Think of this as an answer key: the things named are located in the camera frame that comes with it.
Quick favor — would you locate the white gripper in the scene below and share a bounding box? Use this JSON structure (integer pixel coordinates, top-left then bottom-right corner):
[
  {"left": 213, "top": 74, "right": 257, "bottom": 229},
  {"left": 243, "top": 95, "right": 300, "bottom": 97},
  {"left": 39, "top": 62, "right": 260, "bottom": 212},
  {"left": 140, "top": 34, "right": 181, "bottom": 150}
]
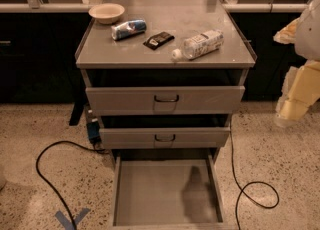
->
[{"left": 272, "top": 18, "right": 320, "bottom": 129}]

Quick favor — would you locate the clear plastic water bottle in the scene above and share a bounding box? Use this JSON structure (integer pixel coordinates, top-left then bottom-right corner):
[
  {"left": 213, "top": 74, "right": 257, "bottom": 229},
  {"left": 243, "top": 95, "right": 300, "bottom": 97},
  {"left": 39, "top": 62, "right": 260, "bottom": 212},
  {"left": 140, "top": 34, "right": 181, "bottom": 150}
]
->
[{"left": 172, "top": 30, "right": 224, "bottom": 62}]

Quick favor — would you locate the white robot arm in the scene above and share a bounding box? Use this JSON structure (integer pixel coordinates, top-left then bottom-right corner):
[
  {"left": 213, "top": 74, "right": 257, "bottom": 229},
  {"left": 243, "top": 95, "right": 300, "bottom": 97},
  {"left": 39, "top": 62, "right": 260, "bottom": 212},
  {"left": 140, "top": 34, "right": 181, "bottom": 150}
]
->
[{"left": 273, "top": 0, "right": 320, "bottom": 127}]

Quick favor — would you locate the grey metal drawer cabinet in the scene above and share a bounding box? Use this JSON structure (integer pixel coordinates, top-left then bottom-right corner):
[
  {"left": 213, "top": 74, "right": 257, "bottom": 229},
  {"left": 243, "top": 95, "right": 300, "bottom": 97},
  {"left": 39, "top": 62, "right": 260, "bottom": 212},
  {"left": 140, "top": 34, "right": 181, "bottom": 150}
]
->
[{"left": 74, "top": 0, "right": 258, "bottom": 230}]

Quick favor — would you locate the top grey drawer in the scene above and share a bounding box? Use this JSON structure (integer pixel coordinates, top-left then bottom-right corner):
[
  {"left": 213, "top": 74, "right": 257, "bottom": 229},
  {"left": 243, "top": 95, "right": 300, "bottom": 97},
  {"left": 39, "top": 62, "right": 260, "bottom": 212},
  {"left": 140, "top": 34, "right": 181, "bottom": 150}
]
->
[{"left": 86, "top": 86, "right": 245, "bottom": 116}]

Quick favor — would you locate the middle grey drawer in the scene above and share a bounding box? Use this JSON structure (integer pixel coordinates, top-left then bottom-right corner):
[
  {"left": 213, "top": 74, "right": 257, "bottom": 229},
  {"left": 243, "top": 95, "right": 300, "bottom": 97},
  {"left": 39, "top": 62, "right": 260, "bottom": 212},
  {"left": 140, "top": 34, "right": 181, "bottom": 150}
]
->
[{"left": 99, "top": 127, "right": 230, "bottom": 149}]

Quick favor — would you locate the bottom grey open drawer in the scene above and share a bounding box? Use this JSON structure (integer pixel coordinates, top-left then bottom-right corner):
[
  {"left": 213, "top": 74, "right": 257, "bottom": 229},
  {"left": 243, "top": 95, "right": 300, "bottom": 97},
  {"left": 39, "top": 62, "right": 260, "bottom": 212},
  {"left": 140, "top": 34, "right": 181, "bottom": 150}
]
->
[{"left": 108, "top": 153, "right": 237, "bottom": 230}]

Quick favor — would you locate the black snack packet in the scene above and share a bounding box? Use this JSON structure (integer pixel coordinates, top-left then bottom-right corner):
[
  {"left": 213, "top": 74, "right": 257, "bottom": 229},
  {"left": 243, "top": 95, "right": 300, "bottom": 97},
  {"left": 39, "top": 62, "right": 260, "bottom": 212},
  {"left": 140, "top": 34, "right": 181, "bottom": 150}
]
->
[{"left": 144, "top": 31, "right": 175, "bottom": 50}]

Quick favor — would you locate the blue silver drink can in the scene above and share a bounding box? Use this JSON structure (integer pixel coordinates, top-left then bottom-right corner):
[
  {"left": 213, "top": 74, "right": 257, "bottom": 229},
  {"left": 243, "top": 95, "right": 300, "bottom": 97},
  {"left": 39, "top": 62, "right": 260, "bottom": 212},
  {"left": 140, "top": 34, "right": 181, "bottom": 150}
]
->
[{"left": 111, "top": 19, "right": 147, "bottom": 41}]

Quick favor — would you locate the white ceramic bowl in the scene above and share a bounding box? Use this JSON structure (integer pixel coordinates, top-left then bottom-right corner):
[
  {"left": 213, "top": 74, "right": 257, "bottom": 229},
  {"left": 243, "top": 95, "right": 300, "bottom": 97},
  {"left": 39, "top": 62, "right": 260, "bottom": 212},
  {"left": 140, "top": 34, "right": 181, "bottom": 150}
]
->
[{"left": 89, "top": 3, "right": 125, "bottom": 24}]

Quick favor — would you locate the blue power adapter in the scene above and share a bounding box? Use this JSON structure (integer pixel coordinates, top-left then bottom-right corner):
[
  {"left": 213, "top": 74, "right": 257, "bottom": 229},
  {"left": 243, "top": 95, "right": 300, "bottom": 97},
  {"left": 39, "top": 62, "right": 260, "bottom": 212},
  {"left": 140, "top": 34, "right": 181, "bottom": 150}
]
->
[{"left": 86, "top": 121, "right": 101, "bottom": 144}]

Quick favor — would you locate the blue tape cross mark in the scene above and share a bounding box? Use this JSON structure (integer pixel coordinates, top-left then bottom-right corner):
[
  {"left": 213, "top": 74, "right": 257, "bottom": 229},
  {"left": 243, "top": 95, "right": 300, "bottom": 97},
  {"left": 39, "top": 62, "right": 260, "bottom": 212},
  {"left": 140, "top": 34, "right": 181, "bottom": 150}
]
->
[{"left": 54, "top": 207, "right": 92, "bottom": 230}]

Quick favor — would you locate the black cable right floor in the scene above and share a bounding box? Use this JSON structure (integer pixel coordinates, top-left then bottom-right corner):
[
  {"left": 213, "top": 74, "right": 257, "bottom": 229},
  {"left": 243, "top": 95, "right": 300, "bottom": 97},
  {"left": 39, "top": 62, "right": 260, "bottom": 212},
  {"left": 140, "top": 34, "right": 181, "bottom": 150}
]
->
[{"left": 229, "top": 120, "right": 280, "bottom": 230}]

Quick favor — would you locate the black cable floor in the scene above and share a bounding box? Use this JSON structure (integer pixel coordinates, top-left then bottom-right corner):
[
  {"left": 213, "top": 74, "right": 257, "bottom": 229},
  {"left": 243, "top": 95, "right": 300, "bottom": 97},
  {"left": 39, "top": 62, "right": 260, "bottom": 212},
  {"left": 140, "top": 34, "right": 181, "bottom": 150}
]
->
[
  {"left": 35, "top": 140, "right": 108, "bottom": 230},
  {"left": 229, "top": 120, "right": 280, "bottom": 230}
]

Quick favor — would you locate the black cable left floor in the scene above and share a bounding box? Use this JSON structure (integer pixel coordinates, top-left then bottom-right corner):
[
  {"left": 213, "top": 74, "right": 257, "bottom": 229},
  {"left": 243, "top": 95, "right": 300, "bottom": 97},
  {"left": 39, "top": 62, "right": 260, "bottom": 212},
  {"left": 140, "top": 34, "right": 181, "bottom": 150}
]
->
[{"left": 35, "top": 140, "right": 108, "bottom": 230}]

